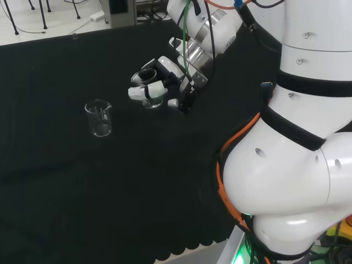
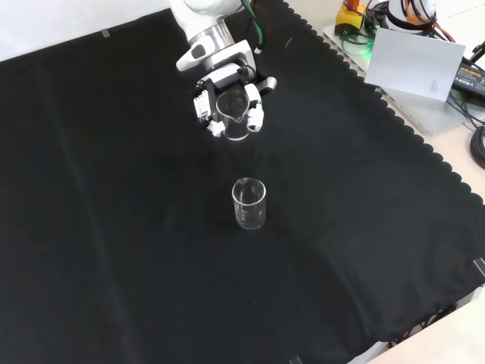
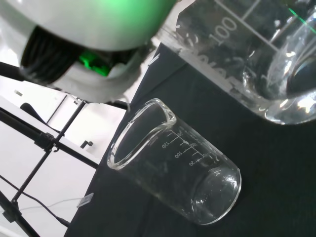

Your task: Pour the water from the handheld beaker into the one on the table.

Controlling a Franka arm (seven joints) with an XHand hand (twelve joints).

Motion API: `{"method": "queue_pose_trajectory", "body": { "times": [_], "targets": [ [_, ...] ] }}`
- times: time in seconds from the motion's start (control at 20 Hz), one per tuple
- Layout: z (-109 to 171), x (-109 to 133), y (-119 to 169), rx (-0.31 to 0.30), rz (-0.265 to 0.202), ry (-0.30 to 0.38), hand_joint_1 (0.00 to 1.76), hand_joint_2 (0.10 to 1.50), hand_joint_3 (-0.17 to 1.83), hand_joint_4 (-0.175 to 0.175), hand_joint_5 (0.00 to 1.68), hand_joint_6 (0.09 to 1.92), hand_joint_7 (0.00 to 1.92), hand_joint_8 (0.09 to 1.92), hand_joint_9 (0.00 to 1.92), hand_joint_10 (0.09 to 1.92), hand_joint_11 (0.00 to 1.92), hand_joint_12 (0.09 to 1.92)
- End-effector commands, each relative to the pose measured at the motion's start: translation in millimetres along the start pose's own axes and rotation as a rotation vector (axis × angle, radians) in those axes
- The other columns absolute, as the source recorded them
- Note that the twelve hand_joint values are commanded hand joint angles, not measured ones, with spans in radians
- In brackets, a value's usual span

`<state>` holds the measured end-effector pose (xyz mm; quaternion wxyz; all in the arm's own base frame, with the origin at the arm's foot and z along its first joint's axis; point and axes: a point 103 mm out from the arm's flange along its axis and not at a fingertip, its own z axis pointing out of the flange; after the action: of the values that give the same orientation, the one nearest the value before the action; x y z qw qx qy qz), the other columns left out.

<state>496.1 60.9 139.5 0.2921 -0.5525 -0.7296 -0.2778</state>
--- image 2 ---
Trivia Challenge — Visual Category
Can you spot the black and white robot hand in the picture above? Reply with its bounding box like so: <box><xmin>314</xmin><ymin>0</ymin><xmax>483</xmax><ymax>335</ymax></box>
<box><xmin>192</xmin><ymin>63</ymin><xmax>278</xmax><ymax>140</ymax></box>

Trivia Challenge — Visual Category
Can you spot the clear glass beaker with graduations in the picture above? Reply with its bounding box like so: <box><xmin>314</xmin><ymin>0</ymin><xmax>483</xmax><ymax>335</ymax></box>
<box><xmin>215</xmin><ymin>89</ymin><xmax>252</xmax><ymax>142</ymax></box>

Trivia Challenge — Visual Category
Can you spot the yellow stop button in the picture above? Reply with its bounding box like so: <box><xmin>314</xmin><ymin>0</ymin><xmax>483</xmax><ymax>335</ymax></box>
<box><xmin>336</xmin><ymin>0</ymin><xmax>368</xmax><ymax>30</ymax></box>

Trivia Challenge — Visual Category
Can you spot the pale board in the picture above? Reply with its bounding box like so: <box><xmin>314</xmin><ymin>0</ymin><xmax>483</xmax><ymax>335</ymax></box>
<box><xmin>363</xmin><ymin>26</ymin><xmax>468</xmax><ymax>103</ymax></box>

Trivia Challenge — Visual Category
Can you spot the black cloth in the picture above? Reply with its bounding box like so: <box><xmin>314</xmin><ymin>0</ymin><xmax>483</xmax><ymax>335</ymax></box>
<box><xmin>0</xmin><ymin>0</ymin><xmax>485</xmax><ymax>364</ymax></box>

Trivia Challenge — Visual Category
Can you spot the black power adapter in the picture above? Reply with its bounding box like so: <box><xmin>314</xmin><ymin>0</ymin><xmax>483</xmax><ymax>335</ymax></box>
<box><xmin>450</xmin><ymin>61</ymin><xmax>485</xmax><ymax>93</ymax></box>

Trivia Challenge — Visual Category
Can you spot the green cable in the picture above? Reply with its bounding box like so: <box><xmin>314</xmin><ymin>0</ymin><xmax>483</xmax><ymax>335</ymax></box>
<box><xmin>240</xmin><ymin>0</ymin><xmax>267</xmax><ymax>55</ymax></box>

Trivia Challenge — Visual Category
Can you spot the coiled black cable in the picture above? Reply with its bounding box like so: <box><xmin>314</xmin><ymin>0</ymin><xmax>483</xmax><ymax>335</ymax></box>
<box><xmin>469</xmin><ymin>124</ymin><xmax>485</xmax><ymax>171</ymax></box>

